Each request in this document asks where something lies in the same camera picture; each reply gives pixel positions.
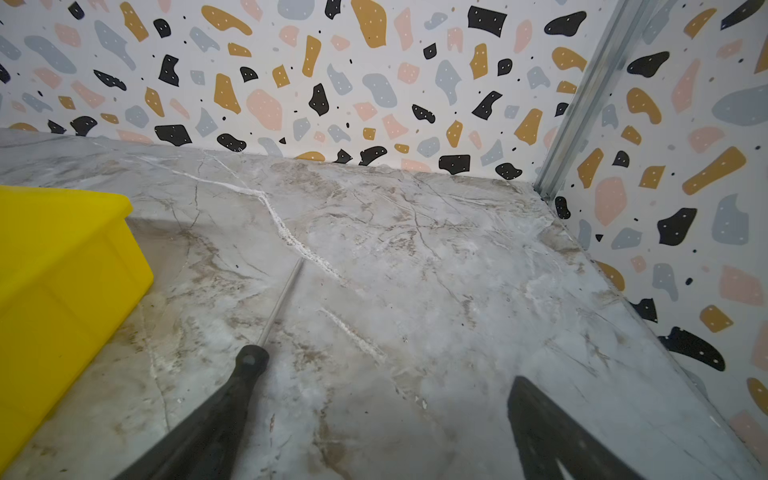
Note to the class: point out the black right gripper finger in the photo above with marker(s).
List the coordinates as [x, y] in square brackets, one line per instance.
[551, 443]

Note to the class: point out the black handled screwdriver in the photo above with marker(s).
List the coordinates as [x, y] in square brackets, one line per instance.
[205, 444]

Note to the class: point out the yellow plastic bin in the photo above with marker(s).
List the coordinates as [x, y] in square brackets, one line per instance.
[71, 273]

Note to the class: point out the aluminium corner frame post right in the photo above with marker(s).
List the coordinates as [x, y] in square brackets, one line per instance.
[622, 30]

